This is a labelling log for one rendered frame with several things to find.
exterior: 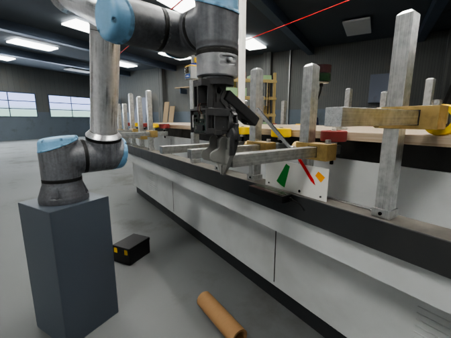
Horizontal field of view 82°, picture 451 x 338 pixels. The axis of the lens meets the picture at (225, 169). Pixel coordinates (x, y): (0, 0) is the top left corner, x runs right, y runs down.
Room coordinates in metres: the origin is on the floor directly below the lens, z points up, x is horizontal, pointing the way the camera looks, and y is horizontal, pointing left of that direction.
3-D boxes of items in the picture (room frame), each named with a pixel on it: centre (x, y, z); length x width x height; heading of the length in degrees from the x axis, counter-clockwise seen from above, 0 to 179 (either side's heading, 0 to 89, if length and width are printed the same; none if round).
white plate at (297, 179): (0.84, -0.22, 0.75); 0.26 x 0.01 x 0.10; 35
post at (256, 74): (1.04, -0.12, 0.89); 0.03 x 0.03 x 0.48; 35
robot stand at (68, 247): (1.09, 0.70, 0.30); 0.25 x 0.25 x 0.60; 60
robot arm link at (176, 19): (0.67, 0.10, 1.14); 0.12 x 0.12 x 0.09; 42
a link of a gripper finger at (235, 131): (0.58, -0.01, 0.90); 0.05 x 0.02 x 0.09; 35
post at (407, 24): (0.63, -0.40, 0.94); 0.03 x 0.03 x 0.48; 35
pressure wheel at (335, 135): (0.84, -0.35, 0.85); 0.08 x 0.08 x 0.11
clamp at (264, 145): (1.02, -0.13, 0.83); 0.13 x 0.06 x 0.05; 35
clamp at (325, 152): (0.81, -0.28, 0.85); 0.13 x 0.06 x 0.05; 35
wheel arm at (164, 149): (1.16, 0.08, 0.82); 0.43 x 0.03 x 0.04; 125
